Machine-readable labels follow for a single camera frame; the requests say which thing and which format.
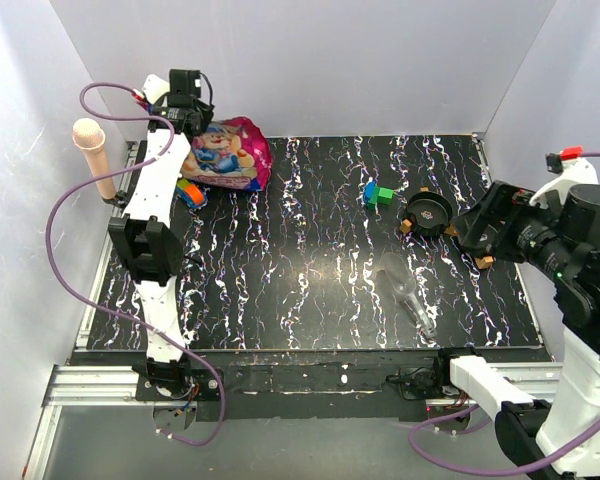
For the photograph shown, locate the colourful cube toy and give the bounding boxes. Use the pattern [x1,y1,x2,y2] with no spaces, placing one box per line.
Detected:
[175,178,207,210]

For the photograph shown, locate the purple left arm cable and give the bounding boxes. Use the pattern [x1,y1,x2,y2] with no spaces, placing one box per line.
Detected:
[46,82,227,448]

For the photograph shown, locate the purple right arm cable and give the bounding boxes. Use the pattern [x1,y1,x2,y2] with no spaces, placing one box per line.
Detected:
[408,149,600,477]

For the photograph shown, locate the black bowl with logo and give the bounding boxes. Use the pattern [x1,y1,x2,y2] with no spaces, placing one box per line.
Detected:
[400,187,455,238]

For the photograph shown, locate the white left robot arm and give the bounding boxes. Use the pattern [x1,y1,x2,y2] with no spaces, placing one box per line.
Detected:
[108,95,212,400]

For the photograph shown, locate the pink microphone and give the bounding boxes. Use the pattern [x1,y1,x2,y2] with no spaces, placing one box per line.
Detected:
[72,118,117,202]

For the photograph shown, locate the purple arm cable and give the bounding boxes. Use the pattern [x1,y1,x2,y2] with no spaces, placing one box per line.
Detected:
[46,82,227,448]
[408,149,600,477]

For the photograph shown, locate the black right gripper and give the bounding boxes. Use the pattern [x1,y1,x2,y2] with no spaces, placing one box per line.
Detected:
[448,177,577,280]

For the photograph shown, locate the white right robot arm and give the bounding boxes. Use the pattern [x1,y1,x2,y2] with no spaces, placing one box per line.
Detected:
[432,181,600,479]

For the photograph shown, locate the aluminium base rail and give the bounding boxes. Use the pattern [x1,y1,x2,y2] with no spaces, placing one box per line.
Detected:
[22,364,576,479]

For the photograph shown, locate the blue green toy blocks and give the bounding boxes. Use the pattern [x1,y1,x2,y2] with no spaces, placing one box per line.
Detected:
[363,181,395,209]

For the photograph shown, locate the pink pet food bag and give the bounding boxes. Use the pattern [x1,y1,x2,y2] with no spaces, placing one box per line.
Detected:
[181,116,273,192]

